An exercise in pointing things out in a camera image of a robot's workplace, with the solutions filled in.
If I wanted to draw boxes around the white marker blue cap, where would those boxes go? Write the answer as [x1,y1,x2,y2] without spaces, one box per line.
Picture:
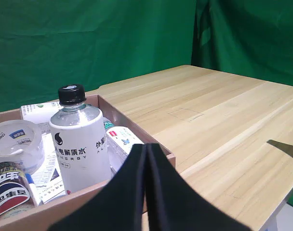
[25,173,43,206]

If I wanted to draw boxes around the white bottle clear neck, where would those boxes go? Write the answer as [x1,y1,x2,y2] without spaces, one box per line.
[20,101,65,132]

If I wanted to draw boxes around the white electrolyte bottle black cap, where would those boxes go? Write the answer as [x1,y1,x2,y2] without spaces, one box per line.
[49,84,113,195]

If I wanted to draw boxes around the white printed receipt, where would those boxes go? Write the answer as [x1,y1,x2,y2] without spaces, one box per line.
[30,132,59,187]

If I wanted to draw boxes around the green backdrop cloth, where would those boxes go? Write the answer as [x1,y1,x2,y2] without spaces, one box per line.
[0,0,293,212]

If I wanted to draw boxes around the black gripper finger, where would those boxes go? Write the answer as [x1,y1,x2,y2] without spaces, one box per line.
[48,143,148,231]
[145,143,253,231]

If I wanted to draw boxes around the clear bottle butterfly label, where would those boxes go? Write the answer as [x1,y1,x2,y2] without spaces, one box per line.
[102,117,145,174]

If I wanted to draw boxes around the white booklet blue corner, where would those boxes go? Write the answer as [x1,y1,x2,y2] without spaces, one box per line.
[37,179,67,204]

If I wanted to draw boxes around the white table leg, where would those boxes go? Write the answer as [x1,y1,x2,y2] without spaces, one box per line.
[264,199,290,231]

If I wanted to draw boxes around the clear packing tape roll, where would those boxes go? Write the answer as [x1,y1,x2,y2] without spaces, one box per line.
[0,119,45,174]

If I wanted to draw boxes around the Pepsi cola can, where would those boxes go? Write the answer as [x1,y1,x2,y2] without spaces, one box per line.
[0,161,36,223]

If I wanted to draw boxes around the brown cardboard monitor box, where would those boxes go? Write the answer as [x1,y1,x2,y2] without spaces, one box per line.
[0,94,176,231]

